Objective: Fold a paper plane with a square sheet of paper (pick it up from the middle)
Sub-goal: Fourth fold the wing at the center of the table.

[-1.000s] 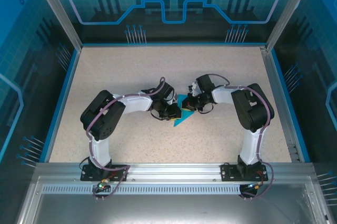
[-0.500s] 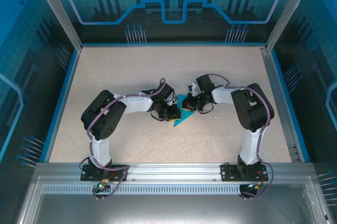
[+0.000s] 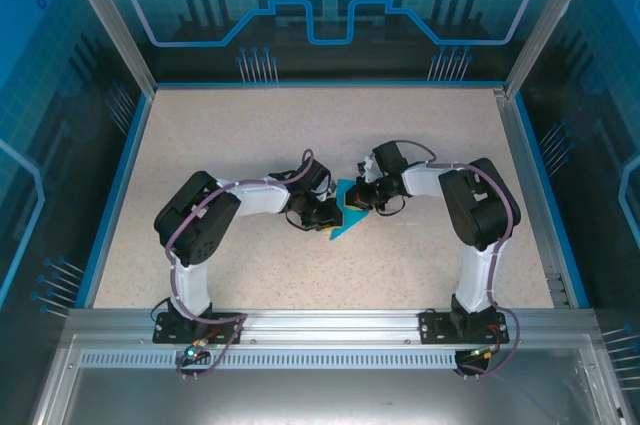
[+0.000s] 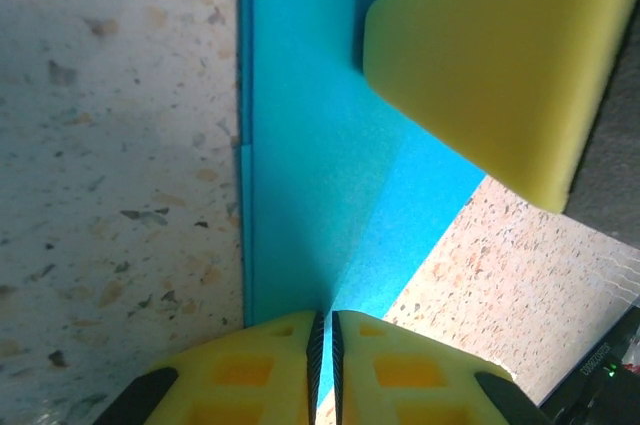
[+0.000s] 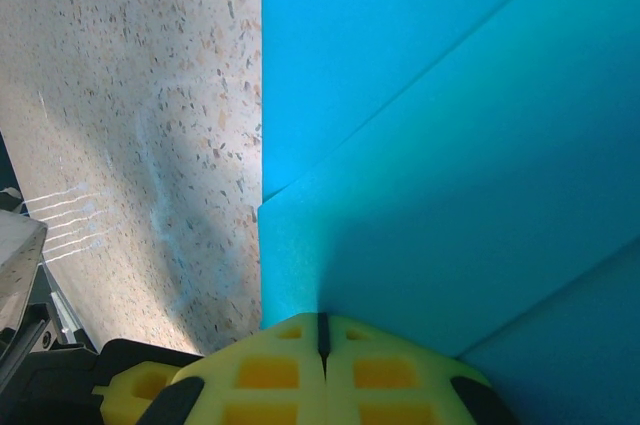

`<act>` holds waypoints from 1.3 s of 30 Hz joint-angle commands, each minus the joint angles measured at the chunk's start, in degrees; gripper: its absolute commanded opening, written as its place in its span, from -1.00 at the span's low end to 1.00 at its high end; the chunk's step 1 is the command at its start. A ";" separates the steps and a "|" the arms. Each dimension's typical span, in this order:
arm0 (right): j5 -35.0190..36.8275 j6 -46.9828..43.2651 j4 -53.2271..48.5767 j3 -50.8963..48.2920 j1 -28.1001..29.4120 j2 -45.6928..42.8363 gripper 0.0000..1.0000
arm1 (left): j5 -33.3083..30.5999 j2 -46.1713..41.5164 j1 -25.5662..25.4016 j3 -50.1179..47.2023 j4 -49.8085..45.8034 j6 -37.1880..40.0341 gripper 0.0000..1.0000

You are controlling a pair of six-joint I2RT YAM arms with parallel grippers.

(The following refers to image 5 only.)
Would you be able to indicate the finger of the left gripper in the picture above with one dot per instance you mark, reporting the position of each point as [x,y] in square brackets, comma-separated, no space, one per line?
[130,395]

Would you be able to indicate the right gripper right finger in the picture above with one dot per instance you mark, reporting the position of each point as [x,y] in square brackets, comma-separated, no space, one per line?
[390,395]

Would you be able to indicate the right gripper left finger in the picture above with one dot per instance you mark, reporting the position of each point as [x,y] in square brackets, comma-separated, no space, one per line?
[270,395]

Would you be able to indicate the blue square paper sheet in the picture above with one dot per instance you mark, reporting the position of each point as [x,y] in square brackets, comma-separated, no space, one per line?
[400,95]

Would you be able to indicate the metal frame part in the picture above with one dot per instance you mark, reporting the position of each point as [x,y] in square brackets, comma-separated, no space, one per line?
[17,255]

